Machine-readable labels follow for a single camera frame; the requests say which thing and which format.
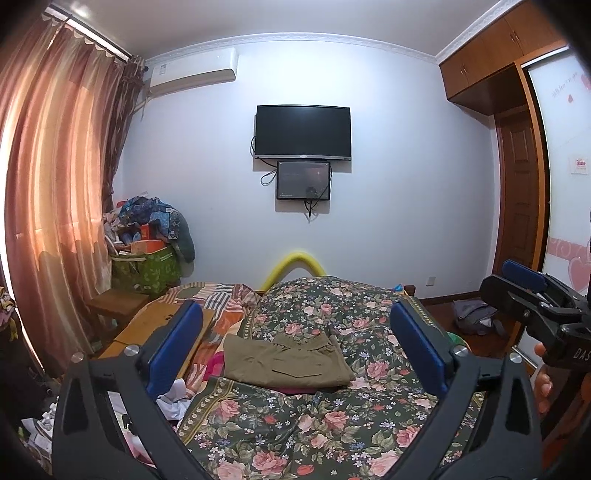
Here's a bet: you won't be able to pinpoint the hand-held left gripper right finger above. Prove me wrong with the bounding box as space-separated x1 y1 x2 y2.
390 300 544 480

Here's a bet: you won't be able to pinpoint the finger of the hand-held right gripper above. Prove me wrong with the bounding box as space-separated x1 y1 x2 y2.
502 259 583 311
479 275 588 341

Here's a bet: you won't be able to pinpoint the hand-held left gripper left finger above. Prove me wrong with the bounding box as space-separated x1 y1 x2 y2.
51 300 206 480

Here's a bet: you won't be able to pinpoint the olive green pants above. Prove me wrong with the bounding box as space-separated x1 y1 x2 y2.
223 333 356 389

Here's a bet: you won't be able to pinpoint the person's right hand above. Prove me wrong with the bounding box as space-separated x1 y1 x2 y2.
534 343 554 416

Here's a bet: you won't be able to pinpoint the grey backpack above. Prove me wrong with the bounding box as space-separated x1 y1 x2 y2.
451 299 507 336

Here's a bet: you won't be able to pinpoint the bamboo lap desk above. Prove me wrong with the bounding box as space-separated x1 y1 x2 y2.
99 300 216 376

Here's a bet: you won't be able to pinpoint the crumpled white tissue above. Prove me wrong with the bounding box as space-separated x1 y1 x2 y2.
156 380 191 419

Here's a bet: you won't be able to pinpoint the striped orange blanket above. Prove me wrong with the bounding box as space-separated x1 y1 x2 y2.
170 281 260 385

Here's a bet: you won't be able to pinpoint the wooden stool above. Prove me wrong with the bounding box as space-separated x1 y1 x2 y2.
88 291 151 325

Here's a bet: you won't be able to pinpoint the green fabric bag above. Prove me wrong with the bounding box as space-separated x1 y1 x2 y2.
110 244 182 296

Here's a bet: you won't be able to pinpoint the brown wooden door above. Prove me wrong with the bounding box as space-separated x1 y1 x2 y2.
493 111 542 283

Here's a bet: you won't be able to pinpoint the dark floral blanket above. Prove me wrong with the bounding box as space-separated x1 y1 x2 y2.
175 276 486 480

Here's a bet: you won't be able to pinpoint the pile of mixed clothes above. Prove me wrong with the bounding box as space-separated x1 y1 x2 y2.
102 196 197 265

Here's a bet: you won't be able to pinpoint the yellow foam tube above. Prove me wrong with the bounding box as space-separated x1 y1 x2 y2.
261 251 327 294

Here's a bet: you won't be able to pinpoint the pink brown curtain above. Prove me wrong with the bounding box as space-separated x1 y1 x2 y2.
0 14 145 385

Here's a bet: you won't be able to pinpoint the wooden wardrobe with heart doors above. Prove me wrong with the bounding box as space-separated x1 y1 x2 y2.
438 0 591 370

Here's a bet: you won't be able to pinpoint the white air conditioner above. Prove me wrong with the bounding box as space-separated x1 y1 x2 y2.
145 47 240 98

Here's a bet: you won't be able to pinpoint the black hanging cable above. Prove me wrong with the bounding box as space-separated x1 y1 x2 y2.
304 187 325 223

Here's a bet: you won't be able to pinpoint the small black wall monitor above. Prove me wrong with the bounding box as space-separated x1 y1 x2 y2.
276 159 332 202

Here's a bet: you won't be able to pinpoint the black wall television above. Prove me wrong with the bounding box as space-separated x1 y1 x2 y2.
253 104 353 162

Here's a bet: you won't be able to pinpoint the curtain rail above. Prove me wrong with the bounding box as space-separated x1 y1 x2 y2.
50 4 131 62

